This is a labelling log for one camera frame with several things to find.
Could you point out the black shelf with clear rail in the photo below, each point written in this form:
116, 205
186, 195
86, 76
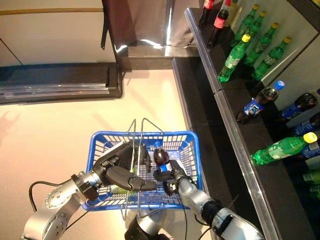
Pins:
255, 155
212, 55

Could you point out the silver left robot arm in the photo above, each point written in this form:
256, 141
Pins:
57, 207

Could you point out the black base shelf board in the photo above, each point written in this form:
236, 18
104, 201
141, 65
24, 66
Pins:
190, 87
220, 175

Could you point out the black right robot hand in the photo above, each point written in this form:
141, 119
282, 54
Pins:
172, 175

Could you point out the reflective metal end panel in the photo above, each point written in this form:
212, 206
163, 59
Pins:
150, 22

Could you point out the silver left robot leg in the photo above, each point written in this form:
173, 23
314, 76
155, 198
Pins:
150, 222

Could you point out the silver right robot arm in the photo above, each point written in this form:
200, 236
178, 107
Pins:
217, 212

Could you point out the blue plastic shopping basket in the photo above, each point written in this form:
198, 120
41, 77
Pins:
190, 142

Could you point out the Coca-Cola bottle red cap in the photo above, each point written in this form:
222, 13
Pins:
206, 12
219, 23

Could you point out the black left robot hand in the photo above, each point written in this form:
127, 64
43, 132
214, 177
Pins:
120, 160

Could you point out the black low shelf unit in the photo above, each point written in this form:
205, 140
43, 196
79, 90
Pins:
60, 80

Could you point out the Pepsi cola bottle blue cap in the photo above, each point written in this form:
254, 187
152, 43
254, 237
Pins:
297, 105
260, 102
307, 127
161, 156
311, 151

